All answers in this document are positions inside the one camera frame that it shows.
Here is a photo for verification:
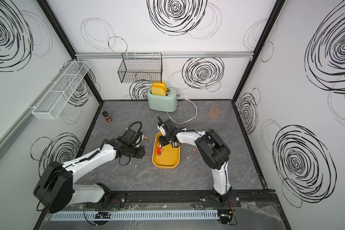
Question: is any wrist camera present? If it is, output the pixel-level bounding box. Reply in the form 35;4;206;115
157;116;177;136
119;121;144;147

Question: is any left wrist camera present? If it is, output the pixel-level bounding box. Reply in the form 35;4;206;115
119;121;144;147

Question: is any clear red key tag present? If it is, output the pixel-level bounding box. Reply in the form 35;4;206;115
192;147;197;155

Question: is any yellow plastic storage box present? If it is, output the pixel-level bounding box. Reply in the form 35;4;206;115
152;132;180;169

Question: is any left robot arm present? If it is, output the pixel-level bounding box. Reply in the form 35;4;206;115
34;139;145;214

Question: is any mint green toaster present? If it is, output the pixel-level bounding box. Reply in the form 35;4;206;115
148;87;178;112

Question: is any pile of tagged keys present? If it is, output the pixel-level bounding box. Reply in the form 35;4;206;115
156;144;163;156

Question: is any black wire wall basket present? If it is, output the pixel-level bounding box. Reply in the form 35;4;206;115
117;52;163;83

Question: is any white toaster power cable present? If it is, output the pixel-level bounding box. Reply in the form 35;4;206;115
167;97;198;126

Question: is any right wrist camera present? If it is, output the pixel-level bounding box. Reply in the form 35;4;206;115
157;116;177;136

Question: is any white wire wall shelf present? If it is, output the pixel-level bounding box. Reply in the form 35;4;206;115
32;61;90;120

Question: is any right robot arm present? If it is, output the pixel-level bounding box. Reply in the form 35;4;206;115
158;126;232;202

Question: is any white slotted cable duct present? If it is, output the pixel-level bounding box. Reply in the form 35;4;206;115
50;210;219;221

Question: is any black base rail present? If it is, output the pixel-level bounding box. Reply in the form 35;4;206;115
47;188;279;209

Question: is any yellow toast slice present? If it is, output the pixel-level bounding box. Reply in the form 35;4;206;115
151;81;167;96

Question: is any brown spice jar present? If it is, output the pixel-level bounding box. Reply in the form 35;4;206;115
102;111;113;124

